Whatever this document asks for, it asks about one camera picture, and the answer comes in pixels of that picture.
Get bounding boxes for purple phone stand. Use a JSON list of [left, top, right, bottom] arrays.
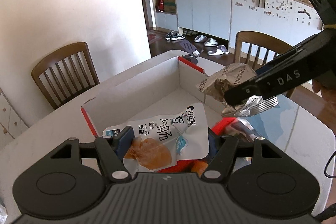
[[179, 39, 202, 65]]

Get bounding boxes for white drawer sideboard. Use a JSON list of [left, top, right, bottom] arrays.
[[0, 90, 29, 149]]

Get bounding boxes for silver brown snack bag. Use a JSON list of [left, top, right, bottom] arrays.
[[196, 63, 279, 117]]

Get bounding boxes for wooden chair far side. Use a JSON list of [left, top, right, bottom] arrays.
[[31, 42, 100, 110]]

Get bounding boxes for blueberry pastry clear pack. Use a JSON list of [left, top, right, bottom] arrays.
[[224, 118, 259, 142]]

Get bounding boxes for white chicken sausage pouch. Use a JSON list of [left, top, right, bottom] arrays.
[[103, 103, 210, 176]]

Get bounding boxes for red cardboard box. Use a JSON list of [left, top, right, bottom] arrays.
[[80, 57, 227, 180]]

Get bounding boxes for wooden chair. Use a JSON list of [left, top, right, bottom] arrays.
[[234, 31, 291, 71], [31, 42, 100, 110]]

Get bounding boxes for wooden chair right side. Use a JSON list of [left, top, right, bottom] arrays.
[[234, 31, 291, 71]]

